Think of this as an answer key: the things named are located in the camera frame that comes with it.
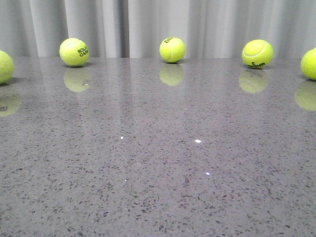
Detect Roland Garros yellow tennis ball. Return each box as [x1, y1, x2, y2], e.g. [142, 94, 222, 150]
[59, 38, 90, 67]

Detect grey pleated curtain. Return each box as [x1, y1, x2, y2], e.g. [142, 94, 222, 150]
[0, 0, 316, 59]

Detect far-right yellow tennis ball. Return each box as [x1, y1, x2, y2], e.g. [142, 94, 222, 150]
[301, 48, 316, 80]

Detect Wilson yellow tennis ball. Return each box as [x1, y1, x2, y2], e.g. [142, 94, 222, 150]
[241, 39, 274, 68]

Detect centre yellow tennis ball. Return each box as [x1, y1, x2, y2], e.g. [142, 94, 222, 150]
[159, 37, 186, 63]

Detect far-left yellow tennis ball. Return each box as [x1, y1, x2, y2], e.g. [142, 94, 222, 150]
[0, 51, 14, 84]

